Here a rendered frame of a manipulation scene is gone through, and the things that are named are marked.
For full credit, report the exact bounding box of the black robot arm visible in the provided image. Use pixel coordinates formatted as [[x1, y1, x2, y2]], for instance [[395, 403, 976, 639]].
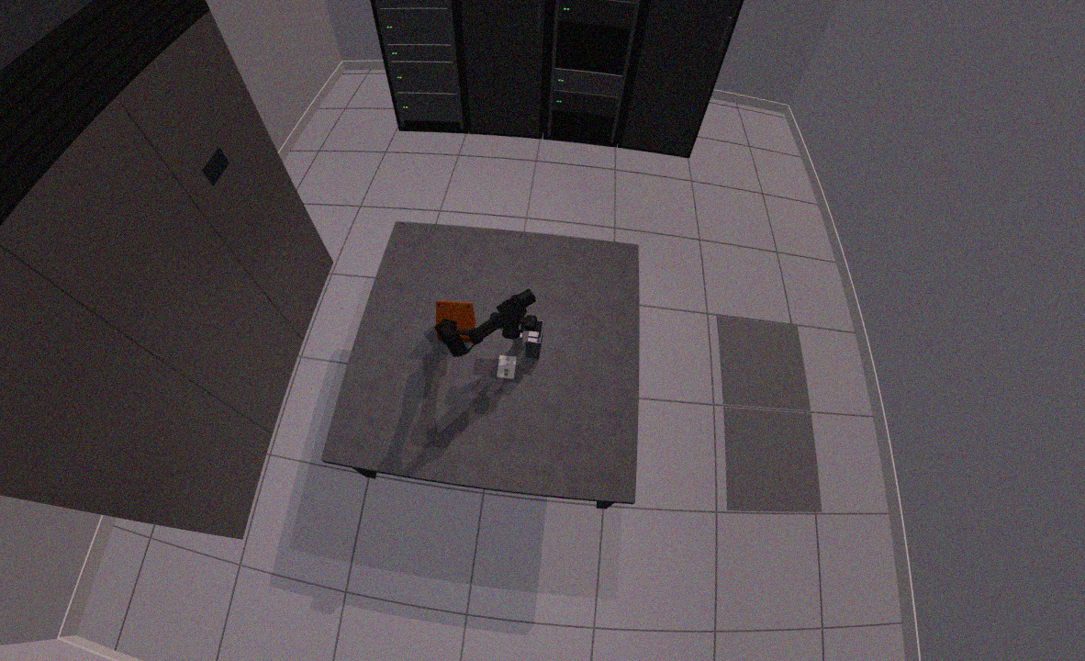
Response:
[[434, 289, 536, 357]]

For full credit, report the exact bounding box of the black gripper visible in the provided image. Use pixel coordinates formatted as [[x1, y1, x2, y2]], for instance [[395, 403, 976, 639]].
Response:
[[490, 312, 537, 333]]

